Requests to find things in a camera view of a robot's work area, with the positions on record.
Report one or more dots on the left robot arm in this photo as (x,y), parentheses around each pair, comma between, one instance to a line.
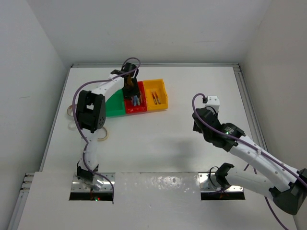
(89,112)

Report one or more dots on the beige masking tape roll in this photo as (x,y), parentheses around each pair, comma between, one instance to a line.
(102,134)

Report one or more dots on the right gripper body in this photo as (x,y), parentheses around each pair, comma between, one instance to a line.
(195,128)

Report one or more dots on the red plastic bin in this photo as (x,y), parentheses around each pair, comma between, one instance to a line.
(142,108)

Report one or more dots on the red gel pen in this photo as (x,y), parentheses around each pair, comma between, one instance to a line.
(157,98)

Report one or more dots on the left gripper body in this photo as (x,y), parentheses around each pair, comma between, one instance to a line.
(131,90)

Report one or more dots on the small white tape roll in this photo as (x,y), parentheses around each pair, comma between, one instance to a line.
(71,126)

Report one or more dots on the large tape roll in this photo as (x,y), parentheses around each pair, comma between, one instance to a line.
(70,111)

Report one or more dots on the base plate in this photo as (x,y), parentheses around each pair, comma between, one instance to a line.
(99,184)
(208,184)

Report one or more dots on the left base plate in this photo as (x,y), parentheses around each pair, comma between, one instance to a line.
(99,184)

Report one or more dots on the yellow plastic bin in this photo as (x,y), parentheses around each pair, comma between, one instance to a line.
(158,86)

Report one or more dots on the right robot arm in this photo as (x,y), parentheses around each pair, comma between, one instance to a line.
(284,185)

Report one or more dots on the green plastic bin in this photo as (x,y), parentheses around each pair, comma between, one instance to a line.
(115,105)

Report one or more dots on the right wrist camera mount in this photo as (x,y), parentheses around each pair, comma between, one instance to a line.
(212,102)

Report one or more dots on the pink gel pen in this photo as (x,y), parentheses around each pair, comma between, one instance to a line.
(154,99)

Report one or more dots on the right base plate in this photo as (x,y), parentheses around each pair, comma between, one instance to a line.
(208,184)

